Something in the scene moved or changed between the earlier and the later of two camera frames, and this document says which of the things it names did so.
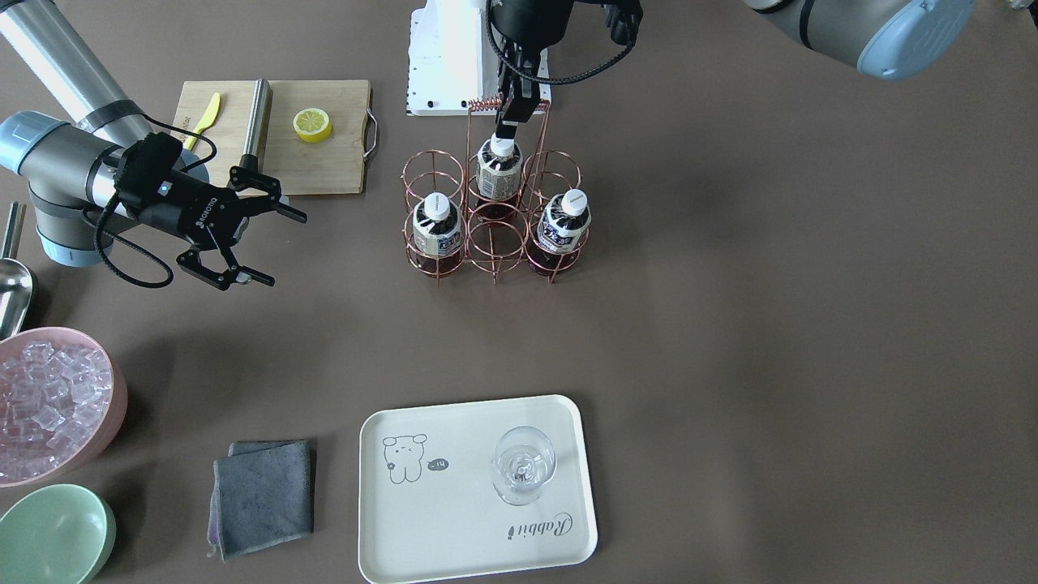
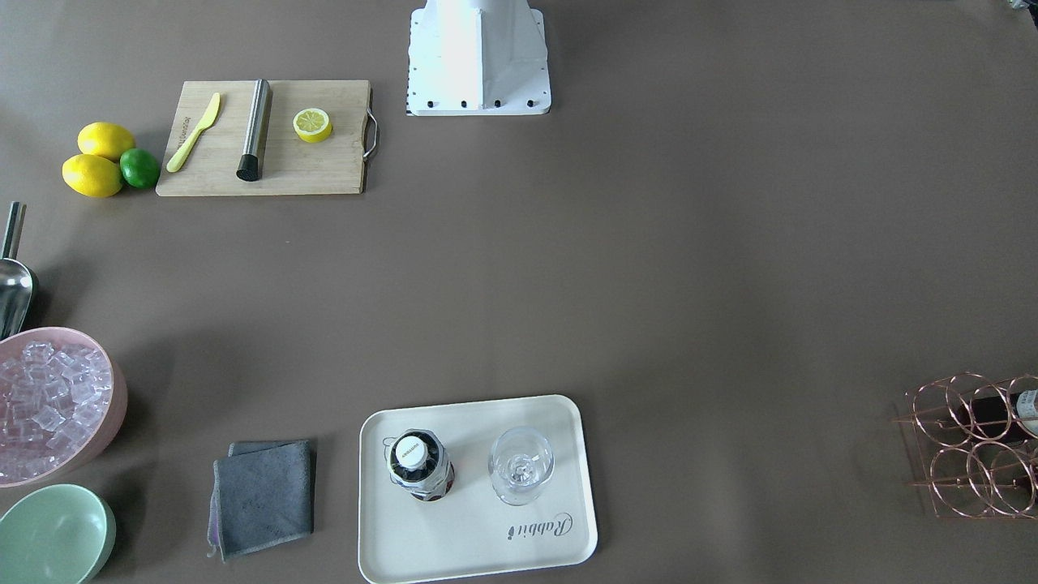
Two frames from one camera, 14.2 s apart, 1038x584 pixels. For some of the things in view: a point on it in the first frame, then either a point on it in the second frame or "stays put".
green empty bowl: [59, 534] stays put
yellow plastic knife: [206, 121] stays put
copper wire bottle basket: [511, 210] → [977, 440]
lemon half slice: [312, 124] stays put
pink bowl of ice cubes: [63, 401] stays put
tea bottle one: [563, 226] → [418, 464]
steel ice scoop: [16, 286] stays put
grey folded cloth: [262, 495] stays put
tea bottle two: [437, 234] → [1003, 415]
